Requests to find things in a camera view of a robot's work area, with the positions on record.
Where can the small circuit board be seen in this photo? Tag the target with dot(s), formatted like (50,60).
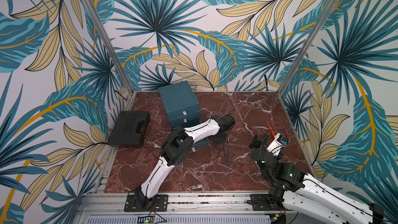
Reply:
(145,220)

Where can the orange handled tool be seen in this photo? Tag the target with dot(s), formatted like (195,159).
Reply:
(271,131)

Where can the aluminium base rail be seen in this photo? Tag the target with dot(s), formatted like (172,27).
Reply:
(224,207)

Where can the teal drawer cabinet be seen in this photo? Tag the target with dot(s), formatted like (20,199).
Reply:
(181,105)

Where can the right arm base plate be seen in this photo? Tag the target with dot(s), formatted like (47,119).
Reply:
(266,202)

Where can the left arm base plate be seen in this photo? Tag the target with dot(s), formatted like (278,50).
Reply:
(159,203)

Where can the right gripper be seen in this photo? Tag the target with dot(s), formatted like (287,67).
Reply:
(259,142)

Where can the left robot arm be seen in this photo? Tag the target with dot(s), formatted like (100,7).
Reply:
(174,151)

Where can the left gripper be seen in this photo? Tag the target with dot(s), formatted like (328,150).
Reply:
(221,141)

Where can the black plastic case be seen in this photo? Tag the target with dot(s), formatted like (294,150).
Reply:
(130,129)

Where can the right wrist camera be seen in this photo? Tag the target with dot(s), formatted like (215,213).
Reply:
(278,143)

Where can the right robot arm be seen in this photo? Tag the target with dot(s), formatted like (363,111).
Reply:
(296,190)

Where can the teal bottom drawer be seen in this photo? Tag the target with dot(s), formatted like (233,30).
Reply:
(201,143)

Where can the brown pencil right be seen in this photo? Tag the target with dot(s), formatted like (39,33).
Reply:
(225,153)

